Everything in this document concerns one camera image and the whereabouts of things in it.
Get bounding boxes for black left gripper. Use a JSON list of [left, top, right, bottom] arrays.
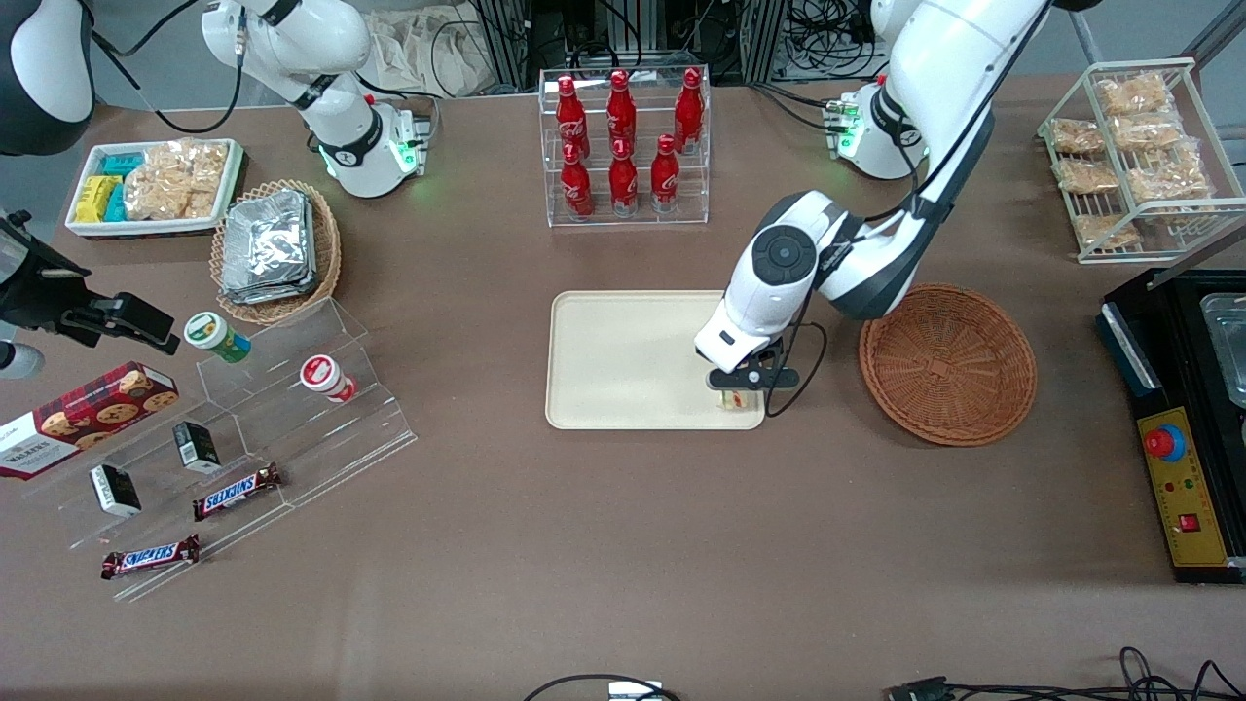
[[708, 339, 802, 395]]

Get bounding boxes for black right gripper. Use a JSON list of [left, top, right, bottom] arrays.
[[0, 209, 182, 356]]

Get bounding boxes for beige plastic tray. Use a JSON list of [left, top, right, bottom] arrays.
[[545, 290, 766, 430]]

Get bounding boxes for empty brown wicker basket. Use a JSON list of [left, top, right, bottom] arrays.
[[859, 283, 1039, 447]]

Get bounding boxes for wicker basket with foil packs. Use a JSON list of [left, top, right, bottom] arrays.
[[210, 179, 343, 326]]

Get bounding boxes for white rectangular snack dish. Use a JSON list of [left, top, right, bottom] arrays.
[[65, 139, 245, 240]]

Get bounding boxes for yellow snack pack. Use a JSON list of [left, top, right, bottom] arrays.
[[75, 175, 119, 224]]

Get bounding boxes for red tartan cookie box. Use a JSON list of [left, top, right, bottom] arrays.
[[0, 361, 179, 480]]

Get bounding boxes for green lid snack cup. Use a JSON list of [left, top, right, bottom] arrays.
[[184, 312, 252, 364]]

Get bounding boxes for clear bag of crackers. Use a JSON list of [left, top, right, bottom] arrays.
[[124, 139, 231, 221]]

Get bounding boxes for small black box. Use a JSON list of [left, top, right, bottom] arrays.
[[91, 464, 142, 518], [173, 421, 222, 475]]

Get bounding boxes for clear acrylic bottle rack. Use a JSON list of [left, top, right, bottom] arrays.
[[538, 66, 712, 229]]

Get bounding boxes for silver foil wrapped pack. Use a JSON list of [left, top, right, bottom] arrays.
[[221, 190, 315, 291], [220, 277, 318, 306]]

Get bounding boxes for red cola bottle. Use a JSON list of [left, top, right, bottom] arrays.
[[650, 134, 681, 213], [609, 139, 641, 217], [674, 68, 706, 155], [561, 143, 594, 220], [556, 76, 590, 162], [606, 70, 638, 157]]

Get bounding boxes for brown Snickers bar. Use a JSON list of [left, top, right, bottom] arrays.
[[192, 463, 283, 522], [101, 534, 202, 581]]

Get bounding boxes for red lid snack cup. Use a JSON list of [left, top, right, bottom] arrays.
[[300, 355, 358, 403]]

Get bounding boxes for clear acrylic step stand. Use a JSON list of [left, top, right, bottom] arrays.
[[19, 297, 420, 603]]

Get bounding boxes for clear bag of fried snacks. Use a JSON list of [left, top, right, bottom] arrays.
[[1055, 159, 1121, 195], [1110, 112, 1186, 153], [1126, 156, 1214, 206], [1094, 73, 1173, 118], [1050, 119, 1107, 155], [1073, 214, 1141, 250]]

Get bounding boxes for black machine housing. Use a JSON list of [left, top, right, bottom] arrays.
[[1098, 265, 1246, 585]]

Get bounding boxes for yellow control panel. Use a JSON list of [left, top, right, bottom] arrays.
[[1137, 407, 1233, 569]]

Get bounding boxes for beige cloth bag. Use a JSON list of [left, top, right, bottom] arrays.
[[365, 8, 490, 98]]

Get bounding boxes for steel pan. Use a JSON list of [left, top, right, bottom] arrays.
[[1203, 292, 1246, 410]]

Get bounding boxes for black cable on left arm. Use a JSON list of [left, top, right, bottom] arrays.
[[765, 319, 829, 420]]

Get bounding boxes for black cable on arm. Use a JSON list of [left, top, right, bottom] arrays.
[[90, 0, 244, 135], [765, 319, 829, 420]]

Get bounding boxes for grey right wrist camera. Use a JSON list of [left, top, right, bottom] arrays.
[[0, 341, 46, 381]]

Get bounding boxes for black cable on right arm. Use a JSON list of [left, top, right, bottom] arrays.
[[90, 0, 244, 135]]

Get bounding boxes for black cable with white adapter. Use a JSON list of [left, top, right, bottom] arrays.
[[521, 674, 682, 701]]

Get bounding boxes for black cable bundle with connector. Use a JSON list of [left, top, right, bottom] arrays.
[[881, 646, 1246, 701]]

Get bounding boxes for white wire rack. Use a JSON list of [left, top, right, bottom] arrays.
[[1037, 57, 1246, 265]]

